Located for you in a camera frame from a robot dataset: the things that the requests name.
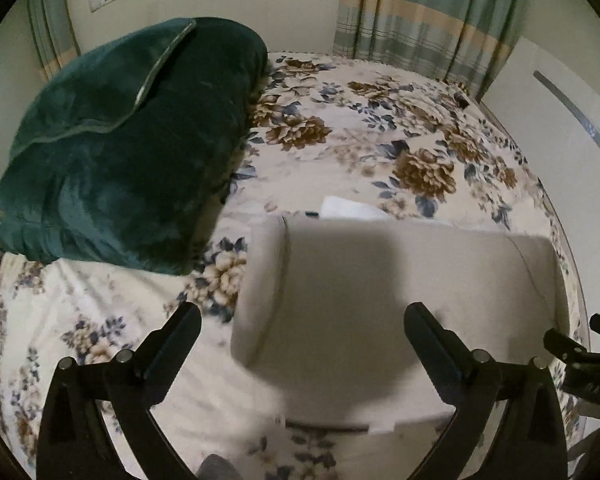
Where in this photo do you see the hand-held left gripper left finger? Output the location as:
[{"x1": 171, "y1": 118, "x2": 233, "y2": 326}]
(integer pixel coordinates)
[{"x1": 36, "y1": 302, "x2": 204, "y2": 480}]

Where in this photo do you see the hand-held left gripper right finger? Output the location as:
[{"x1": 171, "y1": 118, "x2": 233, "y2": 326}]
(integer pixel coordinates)
[{"x1": 403, "y1": 302, "x2": 569, "y2": 480}]

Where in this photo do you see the beige pillow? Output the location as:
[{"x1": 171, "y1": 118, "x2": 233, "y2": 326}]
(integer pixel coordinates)
[{"x1": 231, "y1": 213, "x2": 572, "y2": 432}]

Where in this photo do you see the white paper sheet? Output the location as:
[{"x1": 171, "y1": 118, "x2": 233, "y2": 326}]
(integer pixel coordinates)
[{"x1": 319, "y1": 195, "x2": 390, "y2": 222}]

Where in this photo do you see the white wardrobe with grey stripe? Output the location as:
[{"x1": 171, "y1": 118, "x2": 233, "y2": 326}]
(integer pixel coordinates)
[{"x1": 481, "y1": 34, "x2": 600, "y2": 326}]

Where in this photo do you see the dark green velvet pillow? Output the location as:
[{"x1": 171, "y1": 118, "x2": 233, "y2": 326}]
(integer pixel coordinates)
[{"x1": 0, "y1": 17, "x2": 270, "y2": 277}]

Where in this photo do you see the floral bed sheet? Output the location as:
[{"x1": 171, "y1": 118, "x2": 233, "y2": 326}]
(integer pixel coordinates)
[{"x1": 0, "y1": 50, "x2": 593, "y2": 480}]

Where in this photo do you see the green striped curtain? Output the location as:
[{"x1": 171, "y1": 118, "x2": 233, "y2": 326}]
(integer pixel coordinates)
[
  {"x1": 332, "y1": 0, "x2": 524, "y2": 100},
  {"x1": 26, "y1": 0, "x2": 82, "y2": 82}
]

